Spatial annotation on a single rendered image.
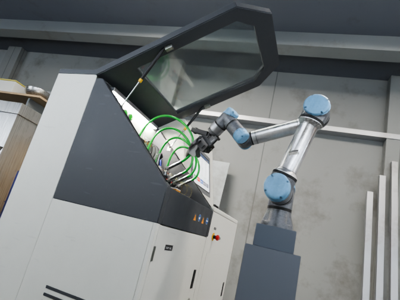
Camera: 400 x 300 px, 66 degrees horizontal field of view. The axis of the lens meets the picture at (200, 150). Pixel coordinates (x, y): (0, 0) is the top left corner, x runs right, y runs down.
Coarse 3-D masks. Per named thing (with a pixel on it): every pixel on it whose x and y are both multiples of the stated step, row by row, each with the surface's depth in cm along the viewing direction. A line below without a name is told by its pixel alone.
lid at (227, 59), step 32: (192, 32) 155; (224, 32) 164; (256, 32) 167; (128, 64) 163; (160, 64) 172; (192, 64) 179; (224, 64) 187; (256, 64) 195; (160, 96) 195; (192, 96) 207; (224, 96) 215
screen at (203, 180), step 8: (200, 152) 247; (200, 160) 245; (208, 160) 267; (192, 168) 225; (200, 168) 242; (208, 168) 264; (192, 176) 224; (200, 176) 240; (208, 176) 262; (200, 184) 238; (208, 184) 260; (208, 192) 257
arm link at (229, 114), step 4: (228, 108) 159; (232, 108) 162; (224, 112) 159; (228, 112) 158; (232, 112) 158; (236, 112) 162; (220, 116) 161; (224, 116) 159; (228, 116) 158; (232, 116) 158; (236, 116) 159; (216, 120) 162; (220, 120) 160; (224, 120) 159; (228, 120) 158; (220, 124) 160; (224, 124) 159; (220, 128) 161; (224, 128) 161
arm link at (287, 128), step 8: (296, 120) 159; (264, 128) 164; (272, 128) 162; (280, 128) 160; (288, 128) 159; (296, 128) 158; (256, 136) 163; (264, 136) 162; (272, 136) 162; (280, 136) 161; (240, 144) 164; (248, 144) 166; (256, 144) 167
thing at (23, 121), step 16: (0, 112) 370; (16, 112) 362; (32, 112) 380; (0, 128) 362; (16, 128) 365; (32, 128) 387; (0, 144) 355; (16, 144) 368; (0, 160) 351; (16, 160) 372; (0, 176) 354; (0, 192) 358; (0, 208) 361
